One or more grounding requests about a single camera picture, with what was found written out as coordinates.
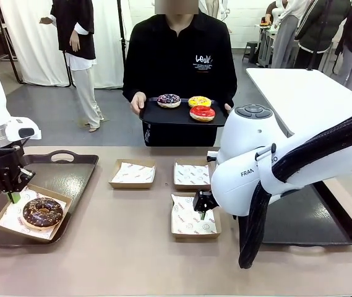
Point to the chocolate sprinkled donut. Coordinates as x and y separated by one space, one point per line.
31 216

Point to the black stand pole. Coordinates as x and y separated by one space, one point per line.
120 31

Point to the white printed paper liner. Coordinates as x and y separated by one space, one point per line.
132 173
185 219
191 174
11 213

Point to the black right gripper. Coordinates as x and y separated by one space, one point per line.
203 201

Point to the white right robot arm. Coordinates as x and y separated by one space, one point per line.
243 139

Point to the person in black shirt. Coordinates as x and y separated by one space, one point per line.
178 62

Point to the mannequin black top white trousers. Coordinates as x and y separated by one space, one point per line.
73 31

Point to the purple sprinkled donut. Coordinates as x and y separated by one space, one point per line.
163 100

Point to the white curtain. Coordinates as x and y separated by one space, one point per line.
30 46

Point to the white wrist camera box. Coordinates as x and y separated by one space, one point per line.
15 125

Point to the black stool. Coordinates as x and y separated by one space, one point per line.
251 44

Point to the person's right hand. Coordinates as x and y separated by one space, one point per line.
137 102

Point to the person's right forearm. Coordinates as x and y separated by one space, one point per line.
130 86

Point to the red glazed donut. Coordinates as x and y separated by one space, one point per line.
195 115

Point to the person's left hand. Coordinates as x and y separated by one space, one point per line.
228 108

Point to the bystander in grey trousers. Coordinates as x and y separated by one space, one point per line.
284 43

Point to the black plain tray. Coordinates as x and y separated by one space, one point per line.
175 116

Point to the grey display table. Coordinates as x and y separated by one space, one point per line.
267 31

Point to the bystander in dark puffer jacket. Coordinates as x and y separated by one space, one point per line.
318 28

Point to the brown cardboard box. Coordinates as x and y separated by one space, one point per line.
67 202
194 236
132 185
191 187

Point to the white table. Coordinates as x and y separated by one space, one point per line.
287 86

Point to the person's left forearm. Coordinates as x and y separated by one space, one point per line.
231 89

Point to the yellow glazed donut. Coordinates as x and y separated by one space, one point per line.
193 101

